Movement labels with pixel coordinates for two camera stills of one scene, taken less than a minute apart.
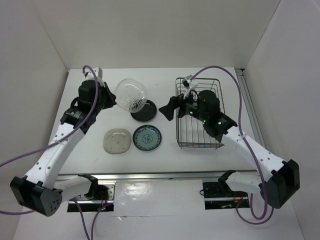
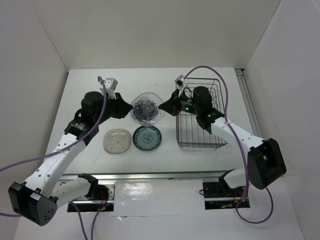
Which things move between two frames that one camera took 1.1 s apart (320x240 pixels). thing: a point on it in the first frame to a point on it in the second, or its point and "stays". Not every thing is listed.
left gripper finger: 106,89 to 120,101
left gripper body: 102,96 to 111,106
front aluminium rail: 173,176 stays
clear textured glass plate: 130,94 to 145,109
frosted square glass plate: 117,141 stays
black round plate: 147,113 stays
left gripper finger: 109,101 to 122,111
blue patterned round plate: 147,137 stays
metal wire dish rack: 191,132 stays
